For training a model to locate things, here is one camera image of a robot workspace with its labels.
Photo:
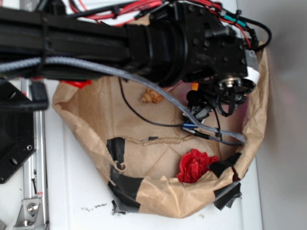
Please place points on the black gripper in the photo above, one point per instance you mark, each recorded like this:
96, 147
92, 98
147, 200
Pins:
231, 69

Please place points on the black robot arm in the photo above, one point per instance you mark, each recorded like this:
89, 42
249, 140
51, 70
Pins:
183, 42

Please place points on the brown spiral seashell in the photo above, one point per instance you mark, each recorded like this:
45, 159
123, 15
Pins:
151, 96

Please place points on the brown paper bag tray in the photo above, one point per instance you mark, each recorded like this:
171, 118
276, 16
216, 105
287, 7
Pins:
136, 147

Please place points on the red crumpled fabric flower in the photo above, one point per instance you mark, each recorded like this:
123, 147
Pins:
193, 165

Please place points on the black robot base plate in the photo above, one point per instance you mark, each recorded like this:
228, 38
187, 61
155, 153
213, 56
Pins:
17, 134

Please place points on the aluminium extrusion rail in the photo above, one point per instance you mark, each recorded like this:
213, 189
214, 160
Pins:
35, 168

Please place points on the metal corner bracket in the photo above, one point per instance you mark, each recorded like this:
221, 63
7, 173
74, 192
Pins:
30, 216

